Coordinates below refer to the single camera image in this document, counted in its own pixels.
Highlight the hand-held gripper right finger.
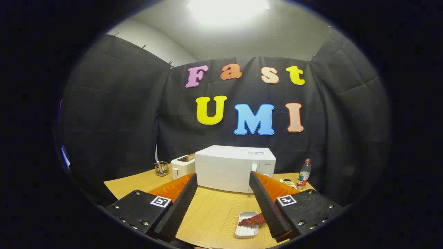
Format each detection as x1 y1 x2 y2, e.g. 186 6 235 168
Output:
248 171 345 242

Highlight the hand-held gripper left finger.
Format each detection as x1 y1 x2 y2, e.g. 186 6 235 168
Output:
104 172 198 242

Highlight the red meat strip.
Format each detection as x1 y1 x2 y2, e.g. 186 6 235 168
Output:
238 213 266 226

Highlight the white toaster oven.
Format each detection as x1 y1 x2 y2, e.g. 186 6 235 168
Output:
195 145 277 193

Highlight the white bread toaster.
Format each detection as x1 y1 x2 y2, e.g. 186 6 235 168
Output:
171 155 196 180

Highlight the white ribbed tray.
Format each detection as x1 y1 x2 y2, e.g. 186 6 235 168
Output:
234 212 260 239

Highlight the clear plastic water bottle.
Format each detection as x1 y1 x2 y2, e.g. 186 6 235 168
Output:
297 158 311 187

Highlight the ceiling light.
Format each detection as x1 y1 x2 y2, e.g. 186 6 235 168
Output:
187 0 270 22

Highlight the wire mesh basket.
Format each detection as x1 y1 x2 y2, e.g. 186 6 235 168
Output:
154 161 170 177

